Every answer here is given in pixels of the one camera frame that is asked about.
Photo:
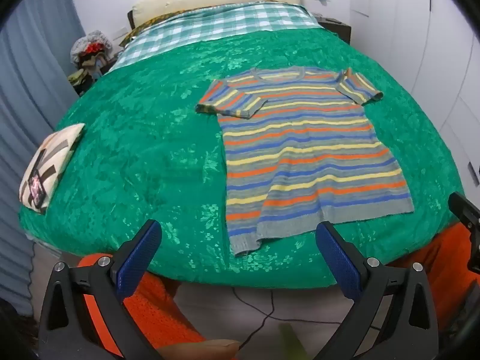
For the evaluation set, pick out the dark nightstand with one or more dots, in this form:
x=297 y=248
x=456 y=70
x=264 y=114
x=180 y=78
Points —
x=337 y=28

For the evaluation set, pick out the striped knit t-shirt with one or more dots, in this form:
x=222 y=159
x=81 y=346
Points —
x=307 y=150

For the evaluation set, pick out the blue grey curtain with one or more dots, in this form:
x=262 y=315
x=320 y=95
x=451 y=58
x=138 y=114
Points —
x=22 y=82

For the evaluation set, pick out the beige patterned cushion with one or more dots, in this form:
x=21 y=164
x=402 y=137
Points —
x=48 y=161

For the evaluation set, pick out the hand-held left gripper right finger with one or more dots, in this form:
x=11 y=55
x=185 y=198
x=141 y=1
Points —
x=339 y=260

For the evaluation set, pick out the green floral bedspread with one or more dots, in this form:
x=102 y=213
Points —
x=142 y=150

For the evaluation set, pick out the green checked sheet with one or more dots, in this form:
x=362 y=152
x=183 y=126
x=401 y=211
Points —
x=210 y=26

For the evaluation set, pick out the pile of clothes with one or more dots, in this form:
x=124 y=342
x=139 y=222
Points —
x=88 y=75

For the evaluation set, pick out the orange pants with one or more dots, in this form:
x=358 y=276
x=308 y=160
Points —
x=157 y=315

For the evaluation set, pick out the yellow dark patterned cloth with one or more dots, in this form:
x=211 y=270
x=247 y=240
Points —
x=150 y=22

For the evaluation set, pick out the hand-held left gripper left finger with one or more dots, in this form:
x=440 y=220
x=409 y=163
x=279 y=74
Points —
x=138 y=258

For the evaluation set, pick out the frilly floral bonnet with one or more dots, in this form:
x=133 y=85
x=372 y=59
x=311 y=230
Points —
x=92 y=43

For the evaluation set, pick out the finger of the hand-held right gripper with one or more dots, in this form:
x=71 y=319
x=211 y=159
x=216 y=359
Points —
x=465 y=208

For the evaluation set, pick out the white wardrobe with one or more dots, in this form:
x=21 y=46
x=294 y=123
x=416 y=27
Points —
x=412 y=45

